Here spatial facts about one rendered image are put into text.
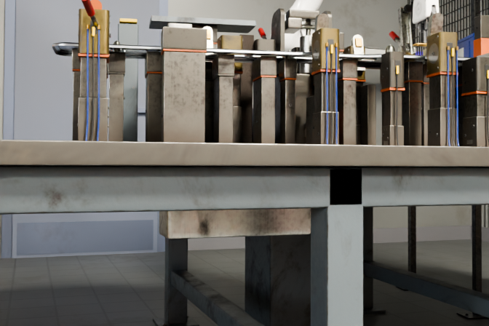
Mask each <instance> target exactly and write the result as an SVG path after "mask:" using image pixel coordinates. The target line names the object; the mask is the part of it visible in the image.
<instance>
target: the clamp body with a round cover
mask: <svg viewBox="0 0 489 326"><path fill-rule="evenodd" d="M242 42H243V39H242V36H232V35H221V36H220V37H219V38H218V41H217V44H218V49H242ZM242 69H243V67H242V63H234V76H233V143H242V107H241V106H240V89H241V74H242V73H243V71H242Z"/></svg>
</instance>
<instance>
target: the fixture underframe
mask: <svg viewBox="0 0 489 326"><path fill-rule="evenodd" d="M487 204H489V167H340V166H96V165H0V215H8V214H46V213H83V212H156V211H159V233H160V234H161V235H162V236H165V272H164V318H154V319H153V322H154V323H155V325H156V326H199V324H198V323H197V322H196V321H195V320H194V319H193V318H192V317H191V316H189V315H187V299H189V300H190V302H192V303H193V304H194V305H195V306H196V307H198V308H199V309H200V310H201V311H203V312H204V313H205V314H206V315H207V316H208V317H209V318H210V319H211V320H212V321H213V322H215V323H216V324H217V325H218V326H265V325H263V324H262V323H260V322H259V321H258V320H256V319H255V318H254V317H252V316H250V315H249V314H248V313H247V312H245V311H243V310H242V309H240V308H239V307H238V306H236V305H235V304H233V303H232V302H231V301H229V300H228V299H226V298H225V297H223V296H222V295H221V294H219V293H218V292H216V291H215V290H213V289H212V288H211V287H209V286H208V285H206V284H205V283H204V282H202V281H201V280H199V279H197V278H196V277H195V276H194V275H192V274H190V273H189V272H188V239H194V238H216V237H238V236H280V235H301V234H310V233H311V326H363V314H380V313H386V310H384V309H381V308H379V307H377V306H374V305H373V279H377V280H380V281H382V282H386V283H388V284H390V285H394V286H397V287H401V288H403V289H406V290H409V291H412V292H414V293H418V294H420V295H424V296H426V297H429V298H433V299H435V300H438V301H441V302H443V303H447V304H450V305H452V306H456V307H459V308H461V309H465V310H467V311H470V312H473V313H475V314H479V315H482V316H484V317H488V318H489V294H485V293H481V292H478V291H475V290H471V289H468V288H465V287H461V286H458V285H454V284H451V283H448V282H443V281H440V280H438V279H433V278H431V277H426V276H423V275H420V274H416V273H413V272H410V271H406V270H403V269H399V268H396V267H393V266H388V265H386V264H383V263H379V262H375V261H373V208H374V207H412V206H450V205H487Z"/></svg>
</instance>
